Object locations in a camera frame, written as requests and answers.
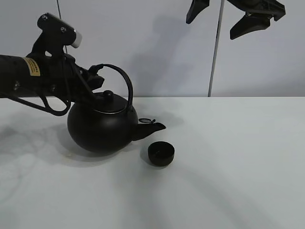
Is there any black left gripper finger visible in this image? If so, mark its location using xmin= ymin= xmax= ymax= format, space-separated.
xmin=89 ymin=92 xmax=110 ymax=111
xmin=81 ymin=65 xmax=104 ymax=90

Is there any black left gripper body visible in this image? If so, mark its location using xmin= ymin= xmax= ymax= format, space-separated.
xmin=40 ymin=53 xmax=95 ymax=100

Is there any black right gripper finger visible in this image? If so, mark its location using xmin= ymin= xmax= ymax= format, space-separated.
xmin=186 ymin=0 xmax=210 ymax=24
xmin=230 ymin=12 xmax=271 ymax=40

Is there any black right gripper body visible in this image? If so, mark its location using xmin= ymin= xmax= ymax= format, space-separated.
xmin=229 ymin=0 xmax=286 ymax=21

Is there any black round teapot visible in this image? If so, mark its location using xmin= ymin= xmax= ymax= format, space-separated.
xmin=67 ymin=64 xmax=166 ymax=154

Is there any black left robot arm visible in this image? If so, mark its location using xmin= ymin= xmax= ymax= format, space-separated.
xmin=0 ymin=53 xmax=104 ymax=116

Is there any small black teacup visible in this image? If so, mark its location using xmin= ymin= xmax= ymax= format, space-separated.
xmin=148 ymin=141 xmax=175 ymax=167

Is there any black looped cable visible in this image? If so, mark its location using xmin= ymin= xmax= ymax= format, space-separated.
xmin=4 ymin=54 xmax=74 ymax=117

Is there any black and white wrist camera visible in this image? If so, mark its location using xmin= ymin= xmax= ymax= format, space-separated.
xmin=31 ymin=12 xmax=82 ymax=56

